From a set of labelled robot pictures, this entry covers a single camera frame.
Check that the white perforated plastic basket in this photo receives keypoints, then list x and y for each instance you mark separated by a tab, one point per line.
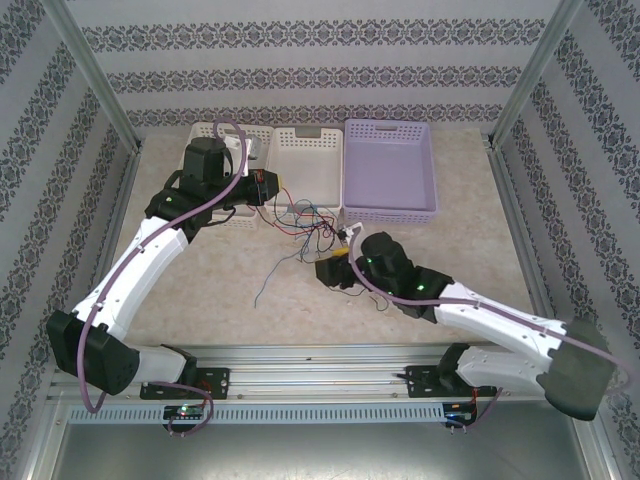
202	132
310	165

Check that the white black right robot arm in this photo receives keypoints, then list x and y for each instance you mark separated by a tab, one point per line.
500	331

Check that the aluminium frame post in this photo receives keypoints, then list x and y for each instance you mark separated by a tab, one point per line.
540	65
90	65

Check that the small controller circuit board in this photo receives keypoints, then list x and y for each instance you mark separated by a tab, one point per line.
185	411
457	416

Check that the grey metal base sheet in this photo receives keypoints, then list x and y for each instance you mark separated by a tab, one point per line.
300	455

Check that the aluminium side rail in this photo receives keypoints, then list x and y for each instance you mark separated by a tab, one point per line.
512	210
127	180

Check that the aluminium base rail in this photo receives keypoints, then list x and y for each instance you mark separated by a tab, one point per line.
310	370

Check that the purple perforated plastic basket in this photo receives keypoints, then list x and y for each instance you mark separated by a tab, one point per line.
385	170

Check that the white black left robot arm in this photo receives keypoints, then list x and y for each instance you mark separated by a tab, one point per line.
150	265

